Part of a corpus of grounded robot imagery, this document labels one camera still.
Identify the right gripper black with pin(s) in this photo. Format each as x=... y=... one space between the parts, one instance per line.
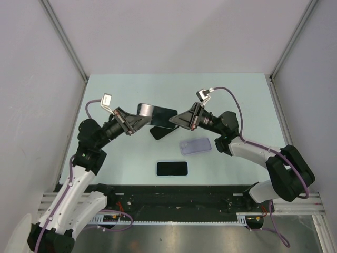
x=190 y=119

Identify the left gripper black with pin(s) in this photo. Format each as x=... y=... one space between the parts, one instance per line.
x=132 y=123

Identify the purple phone case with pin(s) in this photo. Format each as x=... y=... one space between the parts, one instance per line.
x=195 y=146

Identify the black phone case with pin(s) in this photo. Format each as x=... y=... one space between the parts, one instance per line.
x=159 y=133

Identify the blue-edged black phone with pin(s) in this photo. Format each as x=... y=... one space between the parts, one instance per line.
x=172 y=168

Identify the light blue phone case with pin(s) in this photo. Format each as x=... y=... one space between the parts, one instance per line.
x=158 y=169

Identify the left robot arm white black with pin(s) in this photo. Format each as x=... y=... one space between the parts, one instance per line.
x=58 y=228

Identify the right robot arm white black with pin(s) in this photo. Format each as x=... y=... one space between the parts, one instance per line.
x=290 y=176

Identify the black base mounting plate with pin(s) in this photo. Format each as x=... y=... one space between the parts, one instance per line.
x=186 y=203

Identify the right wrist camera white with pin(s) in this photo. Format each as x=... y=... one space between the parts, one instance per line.
x=203 y=96

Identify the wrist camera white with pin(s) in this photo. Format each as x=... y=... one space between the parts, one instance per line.
x=105 y=103
x=203 y=96

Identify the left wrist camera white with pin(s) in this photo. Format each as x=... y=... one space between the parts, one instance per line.
x=105 y=103

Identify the right side aluminium rail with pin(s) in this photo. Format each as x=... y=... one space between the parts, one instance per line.
x=279 y=111

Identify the left aluminium frame post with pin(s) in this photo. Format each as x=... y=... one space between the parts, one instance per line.
x=60 y=32

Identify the aluminium frame post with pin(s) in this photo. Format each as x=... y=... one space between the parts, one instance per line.
x=299 y=28
x=60 y=32

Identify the right aluminium frame post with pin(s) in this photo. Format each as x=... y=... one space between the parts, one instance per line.
x=299 y=28

